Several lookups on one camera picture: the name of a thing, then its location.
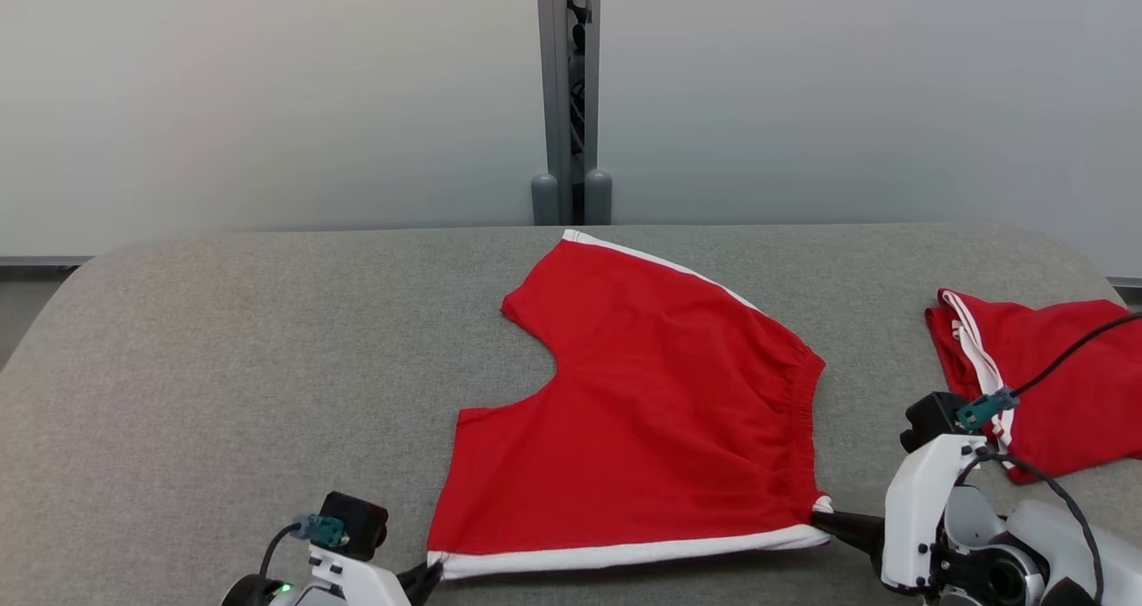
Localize black cable teal plug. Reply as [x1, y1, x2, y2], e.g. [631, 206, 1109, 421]
[955, 311, 1142, 434]
[259, 514, 347, 581]

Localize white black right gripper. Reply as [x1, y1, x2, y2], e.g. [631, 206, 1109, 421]
[809, 434, 1050, 606]

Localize left black cable teal plug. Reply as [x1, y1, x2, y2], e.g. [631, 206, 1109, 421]
[259, 514, 347, 581]

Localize grey partition post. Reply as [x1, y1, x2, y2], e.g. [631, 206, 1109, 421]
[531, 0, 615, 227]

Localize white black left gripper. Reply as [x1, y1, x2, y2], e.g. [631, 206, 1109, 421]
[221, 546, 445, 606]

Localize red white basketball jersey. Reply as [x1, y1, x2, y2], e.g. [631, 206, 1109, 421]
[925, 289, 1142, 485]

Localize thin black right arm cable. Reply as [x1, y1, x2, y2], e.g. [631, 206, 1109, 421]
[953, 452, 1108, 606]

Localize red shorts with white trim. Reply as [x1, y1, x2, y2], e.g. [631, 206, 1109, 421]
[426, 229, 836, 583]

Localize right black cable teal plug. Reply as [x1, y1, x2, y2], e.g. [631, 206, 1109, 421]
[955, 311, 1142, 434]

